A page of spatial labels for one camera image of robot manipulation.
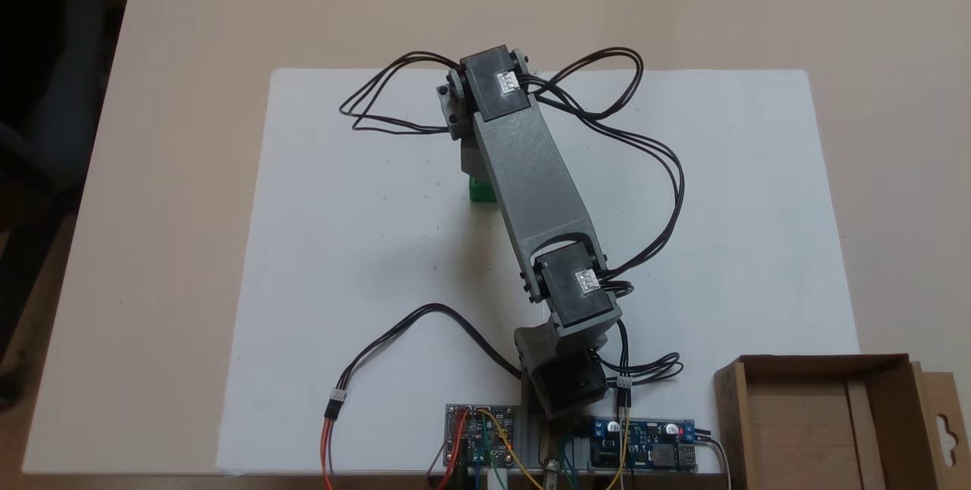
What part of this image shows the white paper sheet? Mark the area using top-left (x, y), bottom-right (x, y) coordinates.
top-left (216, 68), bottom-right (542, 474)
top-left (536, 69), bottom-right (862, 474)

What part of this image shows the blue power converter board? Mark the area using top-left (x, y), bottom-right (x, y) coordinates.
top-left (589, 418), bottom-right (699, 473)

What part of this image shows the brown cardboard box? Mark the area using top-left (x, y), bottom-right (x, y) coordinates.
top-left (713, 353), bottom-right (971, 490)

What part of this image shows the black gripper motor cable loop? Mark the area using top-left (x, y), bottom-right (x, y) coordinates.
top-left (338, 50), bottom-right (465, 135)

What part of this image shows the black cable with white connector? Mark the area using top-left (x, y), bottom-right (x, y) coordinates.
top-left (331, 303), bottom-right (524, 404)

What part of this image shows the black wrist motor cable loop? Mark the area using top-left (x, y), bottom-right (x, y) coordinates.
top-left (520, 47), bottom-right (687, 295)

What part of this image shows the black elbow motor cable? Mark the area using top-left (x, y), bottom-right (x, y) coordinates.
top-left (590, 319), bottom-right (683, 409)

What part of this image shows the grey circuit board with wires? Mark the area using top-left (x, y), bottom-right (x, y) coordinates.
top-left (445, 404), bottom-right (526, 469)

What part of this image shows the yellow wire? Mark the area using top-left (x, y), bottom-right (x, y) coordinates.
top-left (478, 408), bottom-right (544, 490)

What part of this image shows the orange and red wire bundle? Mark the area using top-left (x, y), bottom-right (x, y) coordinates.
top-left (320, 399), bottom-right (339, 490)

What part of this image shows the thin white cable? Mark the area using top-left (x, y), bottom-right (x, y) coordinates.
top-left (696, 434), bottom-right (734, 490)

